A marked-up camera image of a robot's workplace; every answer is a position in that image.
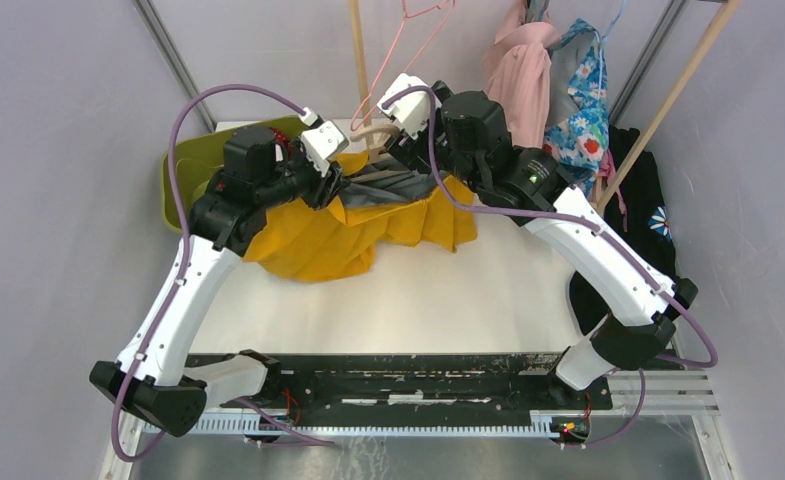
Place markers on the blue floral garment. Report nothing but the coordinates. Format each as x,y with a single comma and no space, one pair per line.
577,125

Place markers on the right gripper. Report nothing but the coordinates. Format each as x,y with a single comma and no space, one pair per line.
408,147

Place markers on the black garment with flower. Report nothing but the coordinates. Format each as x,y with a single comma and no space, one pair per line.
638,214

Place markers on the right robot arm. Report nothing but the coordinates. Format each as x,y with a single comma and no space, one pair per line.
466,135

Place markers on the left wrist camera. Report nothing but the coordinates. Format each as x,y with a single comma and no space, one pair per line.
322,141

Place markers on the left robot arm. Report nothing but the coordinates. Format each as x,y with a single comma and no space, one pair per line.
151,379

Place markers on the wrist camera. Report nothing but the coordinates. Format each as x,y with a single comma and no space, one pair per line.
406,102
322,141

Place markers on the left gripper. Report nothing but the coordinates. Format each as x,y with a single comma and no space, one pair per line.
326,188

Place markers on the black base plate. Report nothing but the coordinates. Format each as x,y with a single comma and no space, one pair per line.
431,390

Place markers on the yellow skirt grey lining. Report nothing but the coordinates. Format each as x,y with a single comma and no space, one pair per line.
382,203

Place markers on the green plastic basket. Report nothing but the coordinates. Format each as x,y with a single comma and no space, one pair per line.
197,159

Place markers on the pink garment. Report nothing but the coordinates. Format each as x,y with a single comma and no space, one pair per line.
518,69

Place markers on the red polka dot skirt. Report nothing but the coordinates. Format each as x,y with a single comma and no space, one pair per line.
286,144

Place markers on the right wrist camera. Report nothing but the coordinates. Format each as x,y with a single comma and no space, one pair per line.
406,102

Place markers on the wooden clothes rack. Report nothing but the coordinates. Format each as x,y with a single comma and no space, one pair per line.
662,30

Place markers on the pink wire hanger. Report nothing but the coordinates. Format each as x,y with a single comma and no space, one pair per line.
398,53

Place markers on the wooden hanger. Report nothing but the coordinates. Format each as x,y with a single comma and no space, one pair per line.
380,163

